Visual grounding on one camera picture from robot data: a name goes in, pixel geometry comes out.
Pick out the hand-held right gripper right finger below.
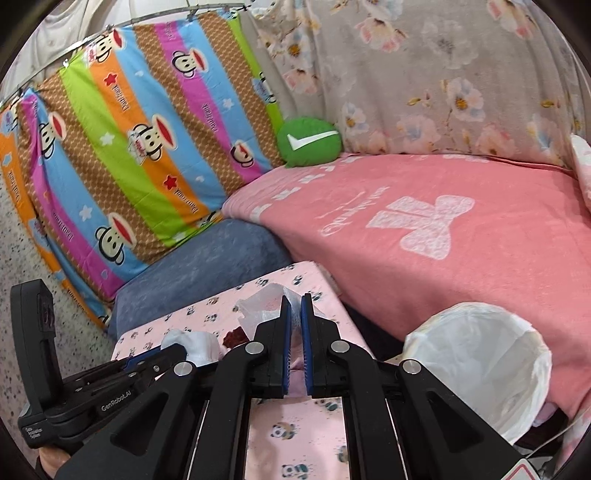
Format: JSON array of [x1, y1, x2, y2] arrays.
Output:
[[300, 293, 532, 480]]

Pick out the pink blanket with bow print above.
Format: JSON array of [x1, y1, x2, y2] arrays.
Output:
[[222, 152, 591, 416]]

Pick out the bin with white liner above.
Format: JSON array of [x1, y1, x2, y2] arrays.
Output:
[[402, 302, 554, 446]]

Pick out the green round cushion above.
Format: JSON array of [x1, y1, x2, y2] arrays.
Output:
[[276, 116, 343, 169]]

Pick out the clear plastic bag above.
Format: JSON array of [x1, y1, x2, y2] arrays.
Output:
[[235, 281, 319, 337]]

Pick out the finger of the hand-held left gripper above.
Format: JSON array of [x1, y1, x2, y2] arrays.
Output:
[[122, 342, 186, 377]]

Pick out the striped monkey print sheet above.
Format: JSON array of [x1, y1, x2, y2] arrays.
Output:
[[0, 9, 287, 330]]

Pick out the pink floral pillow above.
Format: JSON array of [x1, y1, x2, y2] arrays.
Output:
[[570, 134, 591, 208]]

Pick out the dark red scrunchie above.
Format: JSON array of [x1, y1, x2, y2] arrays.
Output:
[[222, 325, 250, 350]]

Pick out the white card with red edge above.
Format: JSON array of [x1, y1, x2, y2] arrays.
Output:
[[501, 457, 541, 480]]

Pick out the grey floral blanket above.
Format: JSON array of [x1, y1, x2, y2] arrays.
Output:
[[240, 0, 591, 171]]

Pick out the blue cushion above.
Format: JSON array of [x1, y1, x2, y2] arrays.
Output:
[[107, 217, 294, 342]]

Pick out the white curtain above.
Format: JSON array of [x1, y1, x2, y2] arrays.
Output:
[[32, 0, 185, 70]]

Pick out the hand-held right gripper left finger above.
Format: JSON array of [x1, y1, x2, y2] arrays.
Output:
[[55, 295, 296, 480]]

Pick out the pink panda print tablecloth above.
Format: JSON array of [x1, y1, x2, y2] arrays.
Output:
[[111, 261, 375, 480]]

